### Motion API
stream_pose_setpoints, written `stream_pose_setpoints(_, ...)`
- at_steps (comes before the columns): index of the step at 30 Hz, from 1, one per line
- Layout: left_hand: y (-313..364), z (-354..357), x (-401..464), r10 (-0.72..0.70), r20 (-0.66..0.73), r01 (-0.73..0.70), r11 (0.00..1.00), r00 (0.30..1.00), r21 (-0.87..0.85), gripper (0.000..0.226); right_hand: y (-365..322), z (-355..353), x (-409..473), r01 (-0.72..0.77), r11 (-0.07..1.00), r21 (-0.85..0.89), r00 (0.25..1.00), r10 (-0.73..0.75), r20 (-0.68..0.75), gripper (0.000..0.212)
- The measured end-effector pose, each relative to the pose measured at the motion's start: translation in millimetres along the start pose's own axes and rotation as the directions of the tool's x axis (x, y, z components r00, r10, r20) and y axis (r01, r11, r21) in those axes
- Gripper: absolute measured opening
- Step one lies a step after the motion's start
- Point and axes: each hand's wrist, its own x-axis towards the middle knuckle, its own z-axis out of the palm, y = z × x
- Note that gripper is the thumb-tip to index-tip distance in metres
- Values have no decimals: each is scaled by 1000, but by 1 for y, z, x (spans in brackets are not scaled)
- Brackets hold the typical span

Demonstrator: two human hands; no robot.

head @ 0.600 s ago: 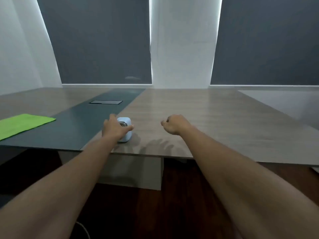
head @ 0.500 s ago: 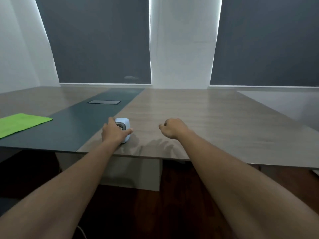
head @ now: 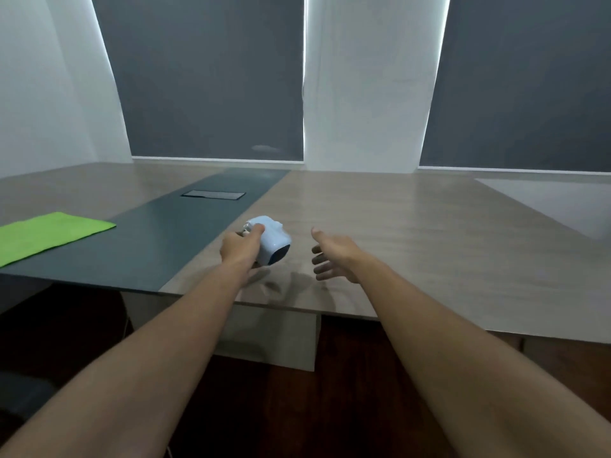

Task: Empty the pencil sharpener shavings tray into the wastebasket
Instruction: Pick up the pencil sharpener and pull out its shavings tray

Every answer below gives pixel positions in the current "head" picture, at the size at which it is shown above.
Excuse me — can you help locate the person's right hand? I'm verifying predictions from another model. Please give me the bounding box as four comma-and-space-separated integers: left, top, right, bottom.
311, 227, 370, 285

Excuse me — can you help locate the person's left hand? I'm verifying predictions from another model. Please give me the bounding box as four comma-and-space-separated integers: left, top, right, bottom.
220, 224, 265, 269

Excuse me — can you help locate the light blue instant camera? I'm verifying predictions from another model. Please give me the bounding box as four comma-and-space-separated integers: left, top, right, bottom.
237, 215, 292, 269

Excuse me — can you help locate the person's left forearm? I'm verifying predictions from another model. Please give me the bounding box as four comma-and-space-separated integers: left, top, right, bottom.
0, 258, 255, 458

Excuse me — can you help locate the person's right forearm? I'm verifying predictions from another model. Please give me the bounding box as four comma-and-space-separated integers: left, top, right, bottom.
345, 256, 611, 458

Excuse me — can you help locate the grey roller blind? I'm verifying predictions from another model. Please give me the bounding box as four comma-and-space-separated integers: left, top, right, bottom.
418, 0, 611, 174
90, 0, 305, 163

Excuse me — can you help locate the green cloth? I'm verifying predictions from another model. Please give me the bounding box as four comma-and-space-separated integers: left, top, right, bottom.
0, 212, 117, 269

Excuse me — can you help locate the black table cable hatch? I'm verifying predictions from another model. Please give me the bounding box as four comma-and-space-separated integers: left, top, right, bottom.
181, 190, 246, 201

